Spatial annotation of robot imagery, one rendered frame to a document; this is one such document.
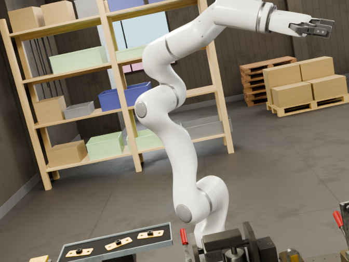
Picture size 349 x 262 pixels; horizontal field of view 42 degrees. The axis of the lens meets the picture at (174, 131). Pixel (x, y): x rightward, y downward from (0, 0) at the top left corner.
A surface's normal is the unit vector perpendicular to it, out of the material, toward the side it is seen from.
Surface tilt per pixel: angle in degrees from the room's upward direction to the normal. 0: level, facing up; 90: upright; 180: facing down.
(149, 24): 90
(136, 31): 90
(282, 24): 88
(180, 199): 67
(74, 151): 90
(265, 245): 0
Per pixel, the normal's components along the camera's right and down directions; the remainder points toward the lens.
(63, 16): 0.00, 0.22
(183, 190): -0.61, -0.14
